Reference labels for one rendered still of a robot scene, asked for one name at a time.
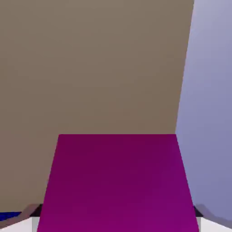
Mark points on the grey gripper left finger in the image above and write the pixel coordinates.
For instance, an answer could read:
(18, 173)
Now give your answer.
(21, 222)

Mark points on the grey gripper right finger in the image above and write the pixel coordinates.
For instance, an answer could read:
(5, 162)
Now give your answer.
(208, 223)

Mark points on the small magenta cube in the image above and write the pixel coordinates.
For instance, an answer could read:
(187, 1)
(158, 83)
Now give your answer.
(117, 184)

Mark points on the small blue cube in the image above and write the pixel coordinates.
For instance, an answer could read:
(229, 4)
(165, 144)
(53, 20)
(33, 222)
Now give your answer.
(8, 215)

